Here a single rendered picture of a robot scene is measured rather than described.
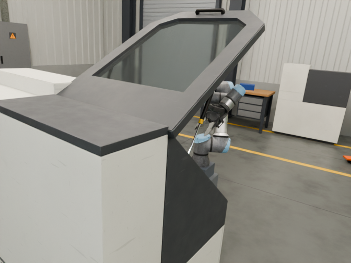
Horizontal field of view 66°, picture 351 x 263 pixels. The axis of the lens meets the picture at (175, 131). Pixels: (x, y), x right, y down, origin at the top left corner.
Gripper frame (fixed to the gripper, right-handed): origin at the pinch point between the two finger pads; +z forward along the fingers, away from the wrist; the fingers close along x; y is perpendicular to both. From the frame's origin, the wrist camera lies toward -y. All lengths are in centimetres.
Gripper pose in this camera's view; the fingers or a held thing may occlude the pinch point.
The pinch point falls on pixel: (200, 130)
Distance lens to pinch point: 152.5
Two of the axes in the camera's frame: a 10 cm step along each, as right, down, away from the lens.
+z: -6.7, 7.3, -1.1
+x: -6.2, -4.7, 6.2
